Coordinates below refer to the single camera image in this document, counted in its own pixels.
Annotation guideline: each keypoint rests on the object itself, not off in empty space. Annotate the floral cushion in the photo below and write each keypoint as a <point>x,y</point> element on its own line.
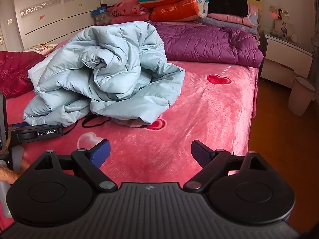
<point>41,47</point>

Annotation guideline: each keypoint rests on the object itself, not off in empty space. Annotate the orange and teal folded quilt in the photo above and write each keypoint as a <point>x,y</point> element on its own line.
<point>174,2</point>

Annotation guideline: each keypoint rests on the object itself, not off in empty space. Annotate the wall socket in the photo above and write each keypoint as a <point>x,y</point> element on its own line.
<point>273,8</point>

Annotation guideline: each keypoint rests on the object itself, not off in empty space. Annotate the framed photo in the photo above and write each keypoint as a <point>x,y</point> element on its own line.
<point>283,28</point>

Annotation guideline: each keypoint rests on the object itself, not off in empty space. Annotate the white nightstand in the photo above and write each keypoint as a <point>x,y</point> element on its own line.
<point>284,57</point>

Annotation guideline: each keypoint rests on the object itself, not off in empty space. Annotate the person's left hand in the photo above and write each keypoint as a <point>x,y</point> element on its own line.
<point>8,175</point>

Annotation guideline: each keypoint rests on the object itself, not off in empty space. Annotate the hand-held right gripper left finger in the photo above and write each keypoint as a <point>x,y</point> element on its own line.
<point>101,153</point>

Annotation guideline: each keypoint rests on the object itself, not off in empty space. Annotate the light blue down jacket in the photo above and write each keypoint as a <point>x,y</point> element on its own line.
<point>107,67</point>

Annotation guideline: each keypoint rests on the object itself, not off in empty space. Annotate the pink heart-print bed blanket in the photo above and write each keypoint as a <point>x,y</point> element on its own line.
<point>199,114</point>

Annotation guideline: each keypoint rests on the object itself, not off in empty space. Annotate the purple down quilt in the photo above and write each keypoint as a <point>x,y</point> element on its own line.
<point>206,42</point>

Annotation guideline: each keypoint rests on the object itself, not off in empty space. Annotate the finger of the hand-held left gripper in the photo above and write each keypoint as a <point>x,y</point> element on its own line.
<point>18,124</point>

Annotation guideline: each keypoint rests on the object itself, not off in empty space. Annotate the pink heart-print pillows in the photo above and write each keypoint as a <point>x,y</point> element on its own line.
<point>127,11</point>

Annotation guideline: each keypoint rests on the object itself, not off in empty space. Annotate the black folded cloth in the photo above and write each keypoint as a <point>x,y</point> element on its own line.
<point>228,3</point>

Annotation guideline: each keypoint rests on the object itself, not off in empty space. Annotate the white wardrobe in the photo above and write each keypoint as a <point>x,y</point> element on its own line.
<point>49,7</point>

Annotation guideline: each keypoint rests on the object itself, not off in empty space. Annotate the pale trash bin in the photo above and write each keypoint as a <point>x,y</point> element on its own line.
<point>301,94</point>

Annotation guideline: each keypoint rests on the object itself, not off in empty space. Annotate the pink folded blanket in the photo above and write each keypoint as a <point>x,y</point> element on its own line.
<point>236,18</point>

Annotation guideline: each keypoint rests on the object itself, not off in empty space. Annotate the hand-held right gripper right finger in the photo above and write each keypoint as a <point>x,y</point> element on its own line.
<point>201,153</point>

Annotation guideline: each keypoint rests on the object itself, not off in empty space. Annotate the dark red down jacket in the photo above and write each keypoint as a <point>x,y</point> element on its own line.
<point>15,72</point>

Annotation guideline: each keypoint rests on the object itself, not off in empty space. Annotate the blue box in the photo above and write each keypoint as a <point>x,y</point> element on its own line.
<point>101,11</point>

